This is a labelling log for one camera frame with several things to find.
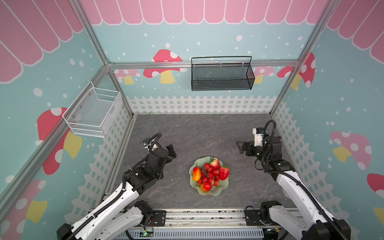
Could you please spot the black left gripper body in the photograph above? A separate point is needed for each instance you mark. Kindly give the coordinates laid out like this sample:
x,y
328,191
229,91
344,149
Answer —
x,y
170,159

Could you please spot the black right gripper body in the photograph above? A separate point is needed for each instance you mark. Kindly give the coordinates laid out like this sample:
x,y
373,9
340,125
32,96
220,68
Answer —
x,y
249,147

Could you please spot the large red fake strawberry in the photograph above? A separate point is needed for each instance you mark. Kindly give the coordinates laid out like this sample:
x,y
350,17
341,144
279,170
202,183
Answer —
x,y
224,172

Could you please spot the orange red fake mango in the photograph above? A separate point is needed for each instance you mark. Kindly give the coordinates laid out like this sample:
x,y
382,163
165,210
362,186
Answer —
x,y
197,173

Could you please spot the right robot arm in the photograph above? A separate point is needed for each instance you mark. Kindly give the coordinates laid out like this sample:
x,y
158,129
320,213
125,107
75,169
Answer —
x,y
316,223

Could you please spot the fake strawberry bunch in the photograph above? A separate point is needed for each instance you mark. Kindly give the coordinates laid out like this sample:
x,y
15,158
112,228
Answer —
x,y
209,174

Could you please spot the small red yellow fake peach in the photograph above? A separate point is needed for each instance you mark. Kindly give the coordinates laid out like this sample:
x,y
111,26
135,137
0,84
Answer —
x,y
206,186

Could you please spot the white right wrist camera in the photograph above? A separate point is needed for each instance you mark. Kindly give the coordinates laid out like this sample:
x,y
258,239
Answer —
x,y
258,136

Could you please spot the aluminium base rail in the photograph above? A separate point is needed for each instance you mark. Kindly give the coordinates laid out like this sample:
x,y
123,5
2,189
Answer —
x,y
213,224

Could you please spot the black mesh wall basket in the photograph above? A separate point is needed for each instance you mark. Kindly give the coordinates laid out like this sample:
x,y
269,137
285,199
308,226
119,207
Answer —
x,y
227,73

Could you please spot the white wire wall basket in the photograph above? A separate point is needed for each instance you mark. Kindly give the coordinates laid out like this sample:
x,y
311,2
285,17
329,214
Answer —
x,y
93,112

